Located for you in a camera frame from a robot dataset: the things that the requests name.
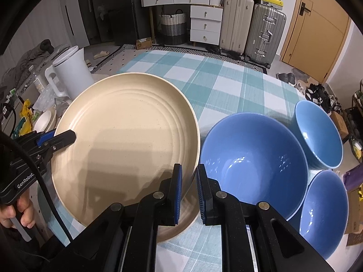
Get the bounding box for white drawer unit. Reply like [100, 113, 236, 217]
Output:
[190, 4, 223, 46]

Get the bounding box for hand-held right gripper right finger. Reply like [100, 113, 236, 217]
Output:
[196, 163, 335, 272]

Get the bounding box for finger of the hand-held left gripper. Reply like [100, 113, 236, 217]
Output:
[42, 130, 77, 159]
[34, 129, 57, 148]

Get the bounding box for stack of white dishes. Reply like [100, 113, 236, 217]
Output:
[34, 110, 59, 132]

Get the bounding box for grey crumpled cloth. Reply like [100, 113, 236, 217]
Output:
[0, 40, 57, 91]

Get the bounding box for wooden shoe rack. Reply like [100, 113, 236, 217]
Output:
[344, 79, 363, 136]

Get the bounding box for beige suitcase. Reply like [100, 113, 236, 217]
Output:
[219, 0, 255, 54]

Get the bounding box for person's left hand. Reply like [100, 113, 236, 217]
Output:
[0, 188, 36, 228]

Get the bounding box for teal checked tablecloth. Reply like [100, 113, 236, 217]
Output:
[37, 49, 352, 272]

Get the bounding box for silver suitcase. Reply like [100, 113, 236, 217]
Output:
[244, 3, 287, 68]

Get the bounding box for white electric kettle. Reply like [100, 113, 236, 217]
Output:
[45, 46, 95, 98]

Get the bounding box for clear plastic water bottle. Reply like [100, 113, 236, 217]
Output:
[28, 65, 47, 97]

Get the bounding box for group of loose shoes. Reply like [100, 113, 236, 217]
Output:
[276, 72, 342, 114]

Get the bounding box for grey floor mat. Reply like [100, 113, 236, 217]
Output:
[292, 68, 312, 83]

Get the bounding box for brown cardboard box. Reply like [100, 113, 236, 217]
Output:
[330, 110, 349, 145]

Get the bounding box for yellow snack packets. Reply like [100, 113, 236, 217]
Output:
[17, 99, 37, 134]

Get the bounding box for dark grey refrigerator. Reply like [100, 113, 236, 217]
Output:
[91, 0, 139, 46]

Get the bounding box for small labelled cardboard box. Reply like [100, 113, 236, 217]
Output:
[136, 38, 154, 51]

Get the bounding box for yellow shoe box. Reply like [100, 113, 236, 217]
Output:
[257, 0, 284, 9]

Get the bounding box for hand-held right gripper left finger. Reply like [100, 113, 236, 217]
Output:
[72, 163, 183, 272]

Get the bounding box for black cable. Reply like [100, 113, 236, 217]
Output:
[0, 140, 73, 247]

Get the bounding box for blue bowl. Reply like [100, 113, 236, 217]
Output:
[299, 170, 349, 260]
[200, 113, 309, 221]
[294, 100, 343, 168]

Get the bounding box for woven laundry basket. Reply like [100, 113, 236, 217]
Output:
[158, 9, 187, 45]

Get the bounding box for purple plastic bag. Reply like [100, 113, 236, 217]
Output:
[343, 164, 363, 192]

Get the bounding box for wooden door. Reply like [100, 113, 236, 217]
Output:
[281, 0, 351, 84]

